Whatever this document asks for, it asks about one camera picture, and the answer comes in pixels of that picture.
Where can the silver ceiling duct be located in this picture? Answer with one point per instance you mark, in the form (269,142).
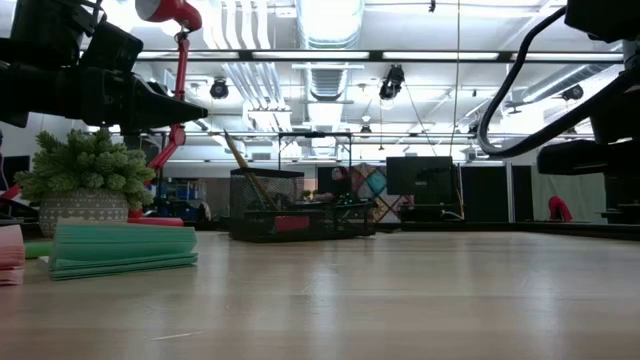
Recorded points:
(330,25)

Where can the black ceiling spotlight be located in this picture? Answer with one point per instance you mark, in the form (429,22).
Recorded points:
(219,89)
(572,93)
(392,80)

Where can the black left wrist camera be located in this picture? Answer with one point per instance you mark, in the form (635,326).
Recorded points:
(110,47)

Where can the red desk lamp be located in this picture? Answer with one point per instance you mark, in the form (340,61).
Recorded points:
(170,10)

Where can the black mesh desk organizer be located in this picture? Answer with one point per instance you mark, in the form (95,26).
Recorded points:
(250,230)

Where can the black partition panel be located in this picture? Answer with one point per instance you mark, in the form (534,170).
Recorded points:
(480,195)

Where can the black aluminium table frame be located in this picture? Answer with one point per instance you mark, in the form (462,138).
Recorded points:
(500,227)

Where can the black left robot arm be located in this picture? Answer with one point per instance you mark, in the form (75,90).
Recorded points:
(45,30)

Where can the yellow pencil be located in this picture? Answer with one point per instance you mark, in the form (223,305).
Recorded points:
(245,167)

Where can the black overhead light bar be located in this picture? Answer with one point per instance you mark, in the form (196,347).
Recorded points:
(375,56)

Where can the pink sticky note pad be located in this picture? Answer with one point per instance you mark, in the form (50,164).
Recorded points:
(11,255)

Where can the green patterned sticky note pad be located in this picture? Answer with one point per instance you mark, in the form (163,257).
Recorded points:
(120,245)

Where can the red eraser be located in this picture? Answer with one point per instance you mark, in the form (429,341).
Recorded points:
(292,223)

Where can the red jacket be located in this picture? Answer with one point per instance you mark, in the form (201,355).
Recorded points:
(559,210)

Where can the white curtain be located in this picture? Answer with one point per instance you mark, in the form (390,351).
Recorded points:
(580,195)

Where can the large black monitor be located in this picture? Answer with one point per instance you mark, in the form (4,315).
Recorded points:
(420,175)

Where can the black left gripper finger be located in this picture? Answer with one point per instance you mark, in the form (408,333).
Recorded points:
(160,112)

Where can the colourful patterned board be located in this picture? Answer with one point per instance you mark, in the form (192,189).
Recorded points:
(372,185)

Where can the green plant in patterned pot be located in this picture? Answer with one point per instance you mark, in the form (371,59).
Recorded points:
(85,170)

